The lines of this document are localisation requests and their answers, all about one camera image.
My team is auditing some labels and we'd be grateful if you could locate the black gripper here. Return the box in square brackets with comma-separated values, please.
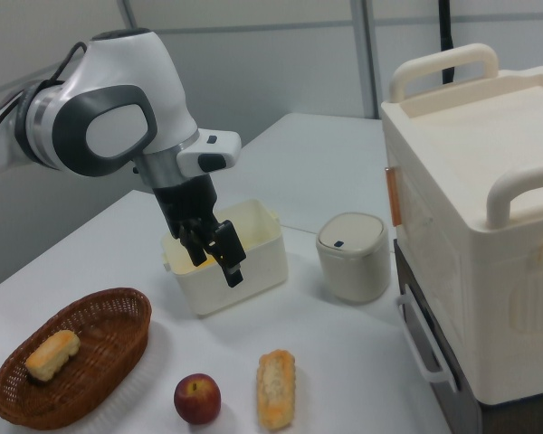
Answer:
[153, 174, 247, 288]

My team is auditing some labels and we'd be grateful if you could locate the cream plastic storage box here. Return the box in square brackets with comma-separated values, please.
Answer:
[160, 198, 289, 316]

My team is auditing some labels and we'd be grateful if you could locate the small cream lidded trash bin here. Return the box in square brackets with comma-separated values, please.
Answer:
[315, 212, 389, 303]

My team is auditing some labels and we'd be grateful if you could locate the red apple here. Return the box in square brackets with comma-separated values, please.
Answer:
[173, 373, 222, 425]

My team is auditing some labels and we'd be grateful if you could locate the long bread roll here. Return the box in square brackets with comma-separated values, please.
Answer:
[256, 349, 297, 430]

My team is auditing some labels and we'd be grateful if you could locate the brown wicker basket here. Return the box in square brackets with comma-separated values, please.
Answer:
[0, 288, 153, 429]

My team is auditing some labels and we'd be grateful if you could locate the small bread loaf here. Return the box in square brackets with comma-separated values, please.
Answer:
[25, 329, 81, 382]

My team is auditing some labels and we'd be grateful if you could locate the large cream storage box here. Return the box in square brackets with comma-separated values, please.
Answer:
[379, 42, 543, 407]

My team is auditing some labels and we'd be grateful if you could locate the black cable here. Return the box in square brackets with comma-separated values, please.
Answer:
[0, 41, 90, 184]

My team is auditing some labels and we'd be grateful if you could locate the dark drawer with white handle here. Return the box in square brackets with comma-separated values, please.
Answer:
[392, 239, 483, 434]

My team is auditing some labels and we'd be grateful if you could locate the black hanging hose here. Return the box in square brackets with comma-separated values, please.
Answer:
[437, 0, 456, 85]

